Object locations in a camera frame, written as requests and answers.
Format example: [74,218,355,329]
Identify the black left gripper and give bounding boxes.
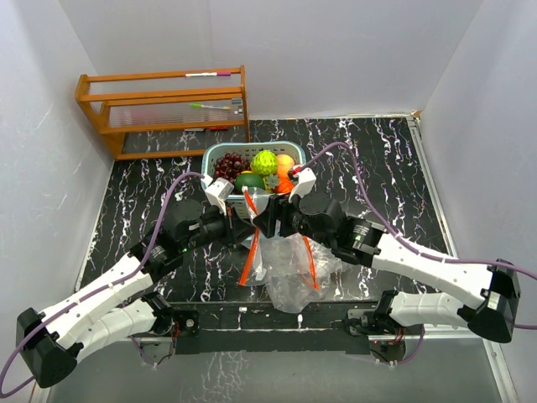
[180,201,258,253]

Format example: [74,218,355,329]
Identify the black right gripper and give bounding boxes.
[253,187,333,249]

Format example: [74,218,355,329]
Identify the clear zip top bag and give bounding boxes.
[237,186,357,315]

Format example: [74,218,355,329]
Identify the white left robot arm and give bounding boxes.
[16,185,260,388]

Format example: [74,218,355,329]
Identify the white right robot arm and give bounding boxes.
[247,193,520,343]

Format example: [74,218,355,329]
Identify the green avocado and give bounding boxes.
[234,172,265,193]

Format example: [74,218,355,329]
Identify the orange peach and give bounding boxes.
[276,154,295,178]

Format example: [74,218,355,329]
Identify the green custard apple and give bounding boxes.
[250,149,278,176]

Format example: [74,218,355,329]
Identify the dark red grapes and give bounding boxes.
[213,153,250,181]

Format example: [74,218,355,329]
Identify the green white marker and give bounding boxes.
[190,103,232,111]

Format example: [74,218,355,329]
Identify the pink white marker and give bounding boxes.
[184,71,232,78]

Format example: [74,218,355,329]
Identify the wooden rack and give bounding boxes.
[75,65,252,161]

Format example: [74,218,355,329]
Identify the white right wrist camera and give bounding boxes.
[289,167,316,201]

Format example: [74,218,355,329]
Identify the black metal base rail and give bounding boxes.
[126,301,429,364]

